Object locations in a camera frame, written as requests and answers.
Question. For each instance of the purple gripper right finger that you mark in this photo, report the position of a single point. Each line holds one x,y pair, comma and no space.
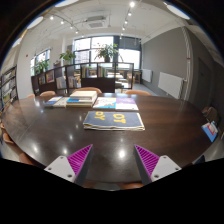
153,167

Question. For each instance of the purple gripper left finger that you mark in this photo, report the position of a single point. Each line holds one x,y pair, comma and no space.
73,168

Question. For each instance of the dark blue folded towel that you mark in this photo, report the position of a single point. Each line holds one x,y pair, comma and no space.
100,120

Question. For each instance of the white book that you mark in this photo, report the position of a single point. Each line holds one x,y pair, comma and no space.
61,103

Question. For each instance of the stack of books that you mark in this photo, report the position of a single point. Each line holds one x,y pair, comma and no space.
82,98

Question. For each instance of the purple book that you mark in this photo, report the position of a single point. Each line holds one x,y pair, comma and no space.
126,104

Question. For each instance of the colourful picture book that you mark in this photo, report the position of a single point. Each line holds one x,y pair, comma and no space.
105,103

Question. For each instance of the blue book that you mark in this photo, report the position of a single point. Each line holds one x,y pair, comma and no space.
52,101

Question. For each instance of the orange chair right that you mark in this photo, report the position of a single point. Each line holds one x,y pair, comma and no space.
138,92

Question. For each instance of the orange chair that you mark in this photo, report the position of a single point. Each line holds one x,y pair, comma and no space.
86,90
47,93
138,92

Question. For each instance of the orange chair centre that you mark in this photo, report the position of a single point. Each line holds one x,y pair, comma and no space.
86,90

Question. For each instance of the orange chair left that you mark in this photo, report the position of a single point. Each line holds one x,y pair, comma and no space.
47,93

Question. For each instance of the dark wooden bookshelf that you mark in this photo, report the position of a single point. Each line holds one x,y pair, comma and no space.
106,76

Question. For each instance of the potted plant left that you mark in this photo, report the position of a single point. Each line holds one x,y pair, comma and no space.
67,57

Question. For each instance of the potted plant on shelf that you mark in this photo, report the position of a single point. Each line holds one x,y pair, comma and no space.
107,51

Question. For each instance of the ceiling air conditioner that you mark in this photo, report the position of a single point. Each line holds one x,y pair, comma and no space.
96,22

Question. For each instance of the white wall radiator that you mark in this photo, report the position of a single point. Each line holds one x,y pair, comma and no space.
171,84

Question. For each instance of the left wall bookshelf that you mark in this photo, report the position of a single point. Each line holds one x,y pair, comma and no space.
8,87

